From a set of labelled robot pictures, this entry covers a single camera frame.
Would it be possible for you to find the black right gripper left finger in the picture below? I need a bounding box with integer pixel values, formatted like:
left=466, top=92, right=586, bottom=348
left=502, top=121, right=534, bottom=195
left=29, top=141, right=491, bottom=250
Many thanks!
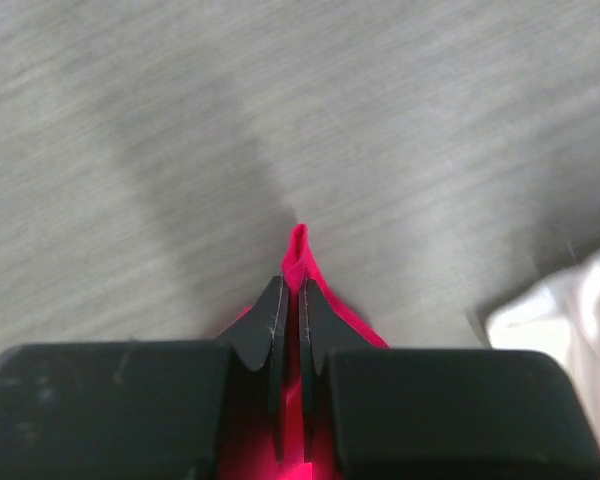
left=0, top=276, right=289, bottom=479

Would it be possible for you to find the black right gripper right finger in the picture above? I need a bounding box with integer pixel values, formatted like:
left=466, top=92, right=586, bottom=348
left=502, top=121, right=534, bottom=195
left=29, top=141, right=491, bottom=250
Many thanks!
left=299, top=281, right=600, bottom=479

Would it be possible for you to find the pink t-shirt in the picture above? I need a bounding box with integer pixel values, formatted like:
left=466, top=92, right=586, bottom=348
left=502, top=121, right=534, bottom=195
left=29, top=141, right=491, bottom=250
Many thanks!
left=217, top=224, right=387, bottom=479

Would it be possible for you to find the white folded t-shirt on stack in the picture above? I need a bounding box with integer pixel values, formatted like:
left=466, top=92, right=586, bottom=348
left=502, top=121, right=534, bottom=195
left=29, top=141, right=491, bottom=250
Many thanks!
left=485, top=250, right=600, bottom=444

